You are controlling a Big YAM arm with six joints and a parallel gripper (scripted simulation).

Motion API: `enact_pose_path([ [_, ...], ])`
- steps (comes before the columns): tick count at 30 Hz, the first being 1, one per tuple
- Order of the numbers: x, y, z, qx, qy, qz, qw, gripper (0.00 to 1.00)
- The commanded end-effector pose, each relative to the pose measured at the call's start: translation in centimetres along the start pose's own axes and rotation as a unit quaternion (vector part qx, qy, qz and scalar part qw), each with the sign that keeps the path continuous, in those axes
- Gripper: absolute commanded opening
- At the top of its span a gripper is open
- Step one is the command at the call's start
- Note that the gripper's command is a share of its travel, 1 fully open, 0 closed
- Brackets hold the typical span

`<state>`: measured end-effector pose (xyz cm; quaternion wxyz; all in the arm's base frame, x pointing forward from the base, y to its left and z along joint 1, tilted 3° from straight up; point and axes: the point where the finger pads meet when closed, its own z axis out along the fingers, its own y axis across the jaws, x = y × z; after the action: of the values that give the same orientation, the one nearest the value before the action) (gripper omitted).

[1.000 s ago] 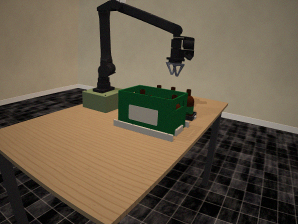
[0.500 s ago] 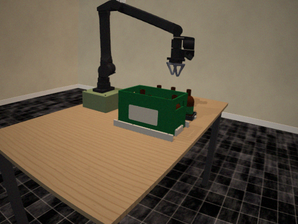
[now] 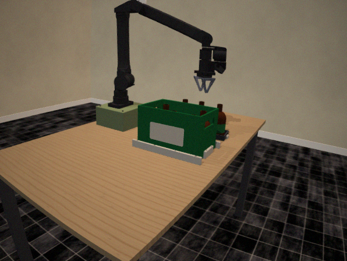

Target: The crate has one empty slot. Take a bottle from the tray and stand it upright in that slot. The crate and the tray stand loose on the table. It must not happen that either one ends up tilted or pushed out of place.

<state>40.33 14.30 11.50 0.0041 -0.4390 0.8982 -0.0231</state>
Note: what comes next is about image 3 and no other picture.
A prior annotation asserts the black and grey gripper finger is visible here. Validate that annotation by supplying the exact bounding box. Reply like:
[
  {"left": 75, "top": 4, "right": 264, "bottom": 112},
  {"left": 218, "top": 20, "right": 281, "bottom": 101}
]
[
  {"left": 201, "top": 77, "right": 215, "bottom": 93},
  {"left": 194, "top": 76, "right": 203, "bottom": 91}
]

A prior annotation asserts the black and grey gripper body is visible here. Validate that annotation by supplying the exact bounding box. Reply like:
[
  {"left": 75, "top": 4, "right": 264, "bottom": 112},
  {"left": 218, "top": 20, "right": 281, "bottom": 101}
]
[{"left": 194, "top": 60, "right": 215, "bottom": 78}]

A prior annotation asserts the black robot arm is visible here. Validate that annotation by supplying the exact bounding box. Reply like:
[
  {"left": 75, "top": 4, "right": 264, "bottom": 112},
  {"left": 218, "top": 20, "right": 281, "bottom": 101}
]
[{"left": 108, "top": 0, "right": 226, "bottom": 109}]

